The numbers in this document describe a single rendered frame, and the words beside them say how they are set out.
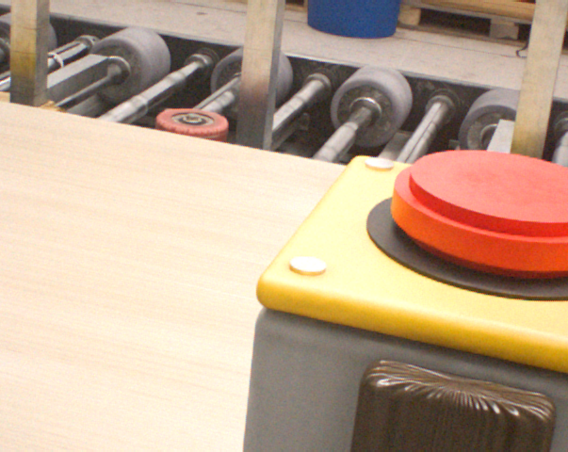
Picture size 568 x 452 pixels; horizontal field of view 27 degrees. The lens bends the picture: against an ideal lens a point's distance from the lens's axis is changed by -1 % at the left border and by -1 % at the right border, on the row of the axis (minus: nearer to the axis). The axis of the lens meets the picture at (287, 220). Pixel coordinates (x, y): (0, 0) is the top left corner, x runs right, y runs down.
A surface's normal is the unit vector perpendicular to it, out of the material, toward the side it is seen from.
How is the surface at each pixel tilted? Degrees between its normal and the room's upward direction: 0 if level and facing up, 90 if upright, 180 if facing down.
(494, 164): 0
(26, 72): 90
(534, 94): 90
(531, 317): 0
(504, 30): 90
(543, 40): 90
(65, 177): 0
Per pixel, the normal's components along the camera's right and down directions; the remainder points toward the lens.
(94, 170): 0.10, -0.92
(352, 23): -0.05, 0.42
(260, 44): -0.28, 0.33
